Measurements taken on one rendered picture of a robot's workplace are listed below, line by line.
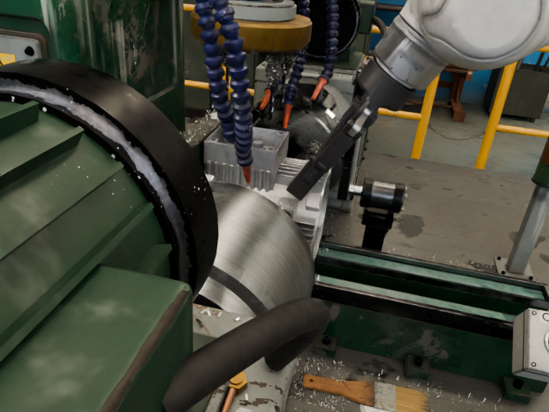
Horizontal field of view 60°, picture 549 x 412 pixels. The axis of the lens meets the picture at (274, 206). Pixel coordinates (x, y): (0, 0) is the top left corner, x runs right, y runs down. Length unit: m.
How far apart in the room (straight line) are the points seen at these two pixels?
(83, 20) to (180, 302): 0.56
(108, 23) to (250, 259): 0.43
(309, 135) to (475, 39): 0.61
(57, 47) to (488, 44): 0.51
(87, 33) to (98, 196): 0.50
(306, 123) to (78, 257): 0.83
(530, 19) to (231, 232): 0.33
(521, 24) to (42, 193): 0.36
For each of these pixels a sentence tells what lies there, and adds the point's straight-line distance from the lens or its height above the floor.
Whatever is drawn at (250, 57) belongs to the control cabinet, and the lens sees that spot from 4.06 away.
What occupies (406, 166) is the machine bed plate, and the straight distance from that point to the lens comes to 1.69.
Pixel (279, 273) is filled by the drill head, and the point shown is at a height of 1.12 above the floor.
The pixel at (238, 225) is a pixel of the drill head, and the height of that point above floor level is 1.16.
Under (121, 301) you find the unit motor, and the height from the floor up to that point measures 1.31.
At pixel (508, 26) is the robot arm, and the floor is 1.39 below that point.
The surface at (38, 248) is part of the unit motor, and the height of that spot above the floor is 1.33.
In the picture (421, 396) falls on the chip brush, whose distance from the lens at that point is 0.87.
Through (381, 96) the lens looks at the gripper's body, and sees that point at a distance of 0.65.
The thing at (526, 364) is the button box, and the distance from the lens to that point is 0.62.
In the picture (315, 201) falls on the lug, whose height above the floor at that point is 1.08.
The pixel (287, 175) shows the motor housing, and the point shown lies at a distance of 0.78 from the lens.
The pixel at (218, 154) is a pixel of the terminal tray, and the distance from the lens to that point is 0.78.
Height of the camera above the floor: 1.43
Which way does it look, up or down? 29 degrees down
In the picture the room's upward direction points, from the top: 5 degrees clockwise
